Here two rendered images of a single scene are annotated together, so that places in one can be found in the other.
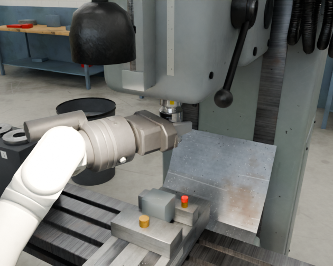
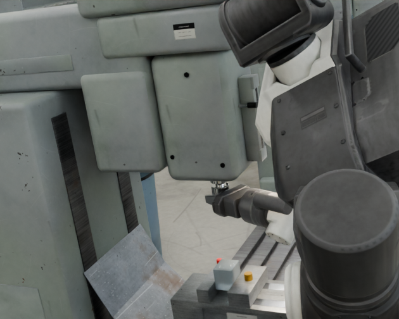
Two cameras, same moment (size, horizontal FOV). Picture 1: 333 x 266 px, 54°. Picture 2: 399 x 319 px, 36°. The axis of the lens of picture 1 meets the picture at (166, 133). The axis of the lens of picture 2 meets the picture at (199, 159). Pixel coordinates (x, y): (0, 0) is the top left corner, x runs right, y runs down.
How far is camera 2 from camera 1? 1.65 m
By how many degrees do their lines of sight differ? 84
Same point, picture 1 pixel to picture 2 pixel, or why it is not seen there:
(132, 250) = (264, 295)
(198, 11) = not seen: hidden behind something
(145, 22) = not seen: hidden behind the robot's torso
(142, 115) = (229, 193)
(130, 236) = (256, 290)
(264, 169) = (149, 245)
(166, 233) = (255, 269)
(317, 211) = not seen: outside the picture
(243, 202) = (166, 279)
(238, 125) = (118, 227)
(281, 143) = (140, 219)
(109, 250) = (268, 305)
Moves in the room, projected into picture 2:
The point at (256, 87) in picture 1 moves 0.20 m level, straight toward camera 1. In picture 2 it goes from (117, 184) to (182, 180)
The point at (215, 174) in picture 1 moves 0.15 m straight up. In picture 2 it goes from (137, 281) to (128, 235)
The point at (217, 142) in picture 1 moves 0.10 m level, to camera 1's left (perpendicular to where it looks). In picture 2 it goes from (116, 256) to (114, 272)
